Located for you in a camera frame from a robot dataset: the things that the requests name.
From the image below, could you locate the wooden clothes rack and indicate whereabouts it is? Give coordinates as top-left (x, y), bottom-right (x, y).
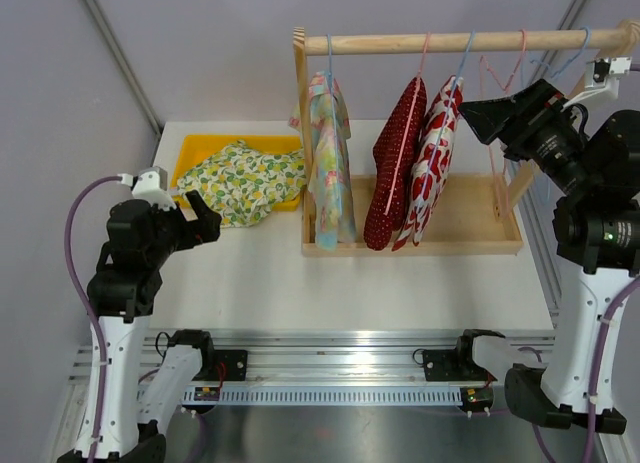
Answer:
top-left (293, 20), bottom-right (639, 257)

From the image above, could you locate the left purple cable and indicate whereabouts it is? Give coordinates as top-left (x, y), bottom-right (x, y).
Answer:
top-left (69, 175), bottom-right (124, 459)

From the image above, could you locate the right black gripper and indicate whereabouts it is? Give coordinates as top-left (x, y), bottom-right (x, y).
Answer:
top-left (460, 79), bottom-right (598, 195)

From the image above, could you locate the yellow plastic tray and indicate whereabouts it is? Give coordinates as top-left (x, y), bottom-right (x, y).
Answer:
top-left (170, 134), bottom-right (302, 208)

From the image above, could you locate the blue wire hanger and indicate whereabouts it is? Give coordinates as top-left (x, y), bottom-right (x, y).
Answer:
top-left (321, 34), bottom-right (351, 226)
top-left (412, 31), bottom-right (479, 234)
top-left (525, 26), bottom-right (592, 84)

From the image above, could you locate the red polka dot garment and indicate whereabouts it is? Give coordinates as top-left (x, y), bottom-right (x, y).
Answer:
top-left (363, 77), bottom-right (427, 251)

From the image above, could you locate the red poppy print garment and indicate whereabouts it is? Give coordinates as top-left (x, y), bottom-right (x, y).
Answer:
top-left (391, 75), bottom-right (466, 253)

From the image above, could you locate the aluminium rail frame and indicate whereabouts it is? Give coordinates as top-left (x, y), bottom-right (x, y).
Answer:
top-left (49, 327), bottom-right (616, 463)

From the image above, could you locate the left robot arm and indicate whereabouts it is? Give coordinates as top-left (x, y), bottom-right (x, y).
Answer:
top-left (59, 191), bottom-right (221, 462)

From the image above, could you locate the pastel floral garment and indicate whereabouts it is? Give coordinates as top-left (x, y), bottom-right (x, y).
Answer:
top-left (308, 71), bottom-right (356, 251)

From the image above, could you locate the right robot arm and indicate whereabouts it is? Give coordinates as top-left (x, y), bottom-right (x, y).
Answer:
top-left (453, 80), bottom-right (639, 435)

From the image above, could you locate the pink wire hanger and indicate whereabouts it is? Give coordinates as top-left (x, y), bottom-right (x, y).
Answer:
top-left (384, 32), bottom-right (432, 216)
top-left (478, 29), bottom-right (528, 220)

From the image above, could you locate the lemon print skirt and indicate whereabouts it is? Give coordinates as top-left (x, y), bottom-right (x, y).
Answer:
top-left (177, 140), bottom-right (306, 228)

